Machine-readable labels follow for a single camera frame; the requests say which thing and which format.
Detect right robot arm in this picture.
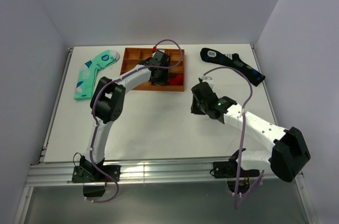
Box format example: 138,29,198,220
191,82,310,182

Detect mint green sock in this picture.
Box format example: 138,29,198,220
74,49,120,101

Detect brown argyle sock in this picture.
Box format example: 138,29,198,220
152,82,166,87

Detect orange compartment tray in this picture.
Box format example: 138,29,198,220
120,47,185,92

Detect black blue sock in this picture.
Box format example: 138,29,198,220
200,48,265,86

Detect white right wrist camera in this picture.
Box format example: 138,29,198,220
198,75,215,88

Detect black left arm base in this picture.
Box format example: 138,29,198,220
72,164,121,198

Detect red rolled sock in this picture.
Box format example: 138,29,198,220
168,74,184,86

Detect aluminium frame rail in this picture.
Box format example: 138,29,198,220
25,155,304,185

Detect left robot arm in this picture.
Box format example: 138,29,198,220
79,50,171,181

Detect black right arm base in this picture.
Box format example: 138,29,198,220
209,161,260,194

